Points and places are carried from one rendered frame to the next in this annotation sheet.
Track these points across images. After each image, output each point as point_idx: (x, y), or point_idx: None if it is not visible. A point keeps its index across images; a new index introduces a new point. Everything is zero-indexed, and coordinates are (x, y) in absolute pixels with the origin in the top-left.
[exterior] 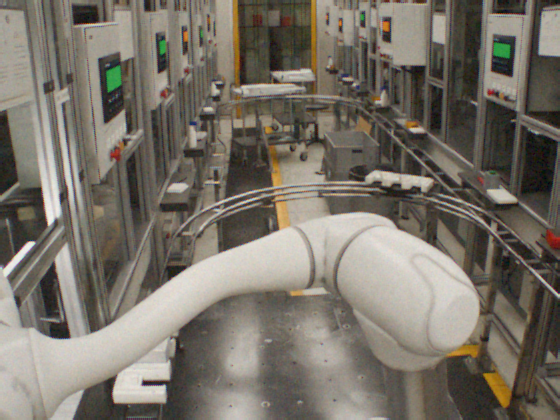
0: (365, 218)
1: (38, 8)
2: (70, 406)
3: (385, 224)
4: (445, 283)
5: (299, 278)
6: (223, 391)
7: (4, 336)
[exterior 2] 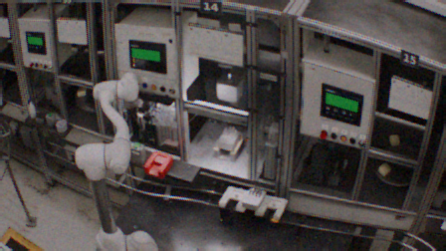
0: (111, 150)
1: (251, 38)
2: (220, 169)
3: (106, 152)
4: (78, 148)
5: None
6: (251, 247)
7: (106, 87)
